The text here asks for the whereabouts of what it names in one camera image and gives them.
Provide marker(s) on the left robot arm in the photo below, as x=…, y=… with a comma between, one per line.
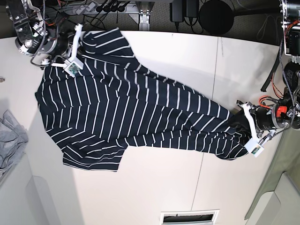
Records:
x=284, y=76

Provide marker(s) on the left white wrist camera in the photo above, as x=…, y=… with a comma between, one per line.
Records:
x=254, y=148

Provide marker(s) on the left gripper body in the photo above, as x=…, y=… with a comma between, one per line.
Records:
x=264, y=120

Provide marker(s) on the round black base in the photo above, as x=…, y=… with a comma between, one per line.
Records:
x=216, y=17

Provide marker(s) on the aluminium frame post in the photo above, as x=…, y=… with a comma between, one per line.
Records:
x=140, y=12

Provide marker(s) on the black power bricks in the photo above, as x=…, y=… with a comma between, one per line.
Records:
x=184, y=11

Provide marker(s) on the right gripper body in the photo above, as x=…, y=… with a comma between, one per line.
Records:
x=58, y=49

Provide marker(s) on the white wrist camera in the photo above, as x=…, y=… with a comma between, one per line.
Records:
x=74, y=67
x=254, y=148

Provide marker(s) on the white power strip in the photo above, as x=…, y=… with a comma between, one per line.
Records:
x=84, y=8

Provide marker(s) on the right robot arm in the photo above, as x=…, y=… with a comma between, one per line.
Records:
x=37, y=24

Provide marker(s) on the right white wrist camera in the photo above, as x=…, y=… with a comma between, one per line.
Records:
x=74, y=67

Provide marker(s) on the navy white striped t-shirt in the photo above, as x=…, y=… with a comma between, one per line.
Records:
x=115, y=102

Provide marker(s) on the grey cloth pile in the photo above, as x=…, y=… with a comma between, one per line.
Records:
x=13, y=140

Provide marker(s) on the green grey bin edge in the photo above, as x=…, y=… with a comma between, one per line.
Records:
x=285, y=159

